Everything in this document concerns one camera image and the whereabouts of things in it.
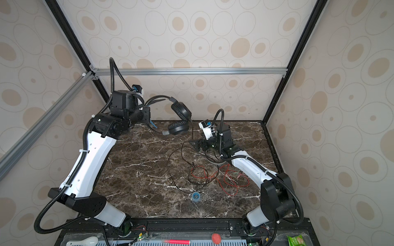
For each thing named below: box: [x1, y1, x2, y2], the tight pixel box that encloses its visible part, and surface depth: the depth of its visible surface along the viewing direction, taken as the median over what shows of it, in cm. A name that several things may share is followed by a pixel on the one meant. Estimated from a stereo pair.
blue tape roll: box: [191, 191, 201, 202], surface depth 85 cm
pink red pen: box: [161, 239, 191, 245], surface depth 72 cm
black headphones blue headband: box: [144, 94, 192, 136], surface depth 68 cm
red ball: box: [211, 233, 222, 245], surface depth 70 cm
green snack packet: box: [286, 234, 308, 246], surface depth 70 cm
